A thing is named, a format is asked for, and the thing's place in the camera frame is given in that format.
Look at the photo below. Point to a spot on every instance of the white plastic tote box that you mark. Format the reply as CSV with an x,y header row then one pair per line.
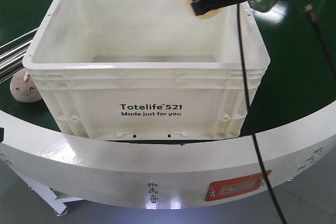
x,y
146,69

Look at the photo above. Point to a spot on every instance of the red conveyor nameplate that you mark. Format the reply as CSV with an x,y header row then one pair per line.
x,y
234,187

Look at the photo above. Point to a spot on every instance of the steel conveyor rollers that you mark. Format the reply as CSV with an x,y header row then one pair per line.
x,y
12,54

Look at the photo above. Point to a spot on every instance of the white conveyor support leg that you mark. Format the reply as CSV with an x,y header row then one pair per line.
x,y
55,199

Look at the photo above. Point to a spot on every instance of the white curved conveyor outer rail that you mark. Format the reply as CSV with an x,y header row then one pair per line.
x,y
160,176

